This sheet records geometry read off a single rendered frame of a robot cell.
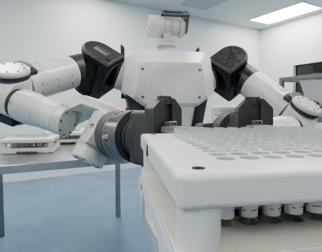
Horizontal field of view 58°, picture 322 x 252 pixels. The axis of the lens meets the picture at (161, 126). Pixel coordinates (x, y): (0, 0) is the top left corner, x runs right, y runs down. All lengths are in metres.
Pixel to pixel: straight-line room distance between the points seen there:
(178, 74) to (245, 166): 0.67
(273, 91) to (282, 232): 0.70
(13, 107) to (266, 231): 0.56
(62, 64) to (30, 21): 4.15
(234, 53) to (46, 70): 0.56
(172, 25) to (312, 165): 0.77
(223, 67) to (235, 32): 5.99
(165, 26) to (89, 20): 4.29
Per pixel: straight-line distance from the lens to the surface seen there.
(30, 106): 0.65
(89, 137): 0.54
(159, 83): 0.82
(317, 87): 4.18
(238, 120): 0.47
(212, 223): 0.17
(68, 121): 0.63
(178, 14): 0.92
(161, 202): 0.26
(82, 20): 5.14
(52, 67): 0.81
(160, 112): 0.42
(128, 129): 0.46
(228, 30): 6.77
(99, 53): 0.88
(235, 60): 0.94
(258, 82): 0.91
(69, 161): 1.32
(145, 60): 0.83
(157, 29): 0.91
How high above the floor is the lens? 1.08
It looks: 3 degrees down
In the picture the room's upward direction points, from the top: straight up
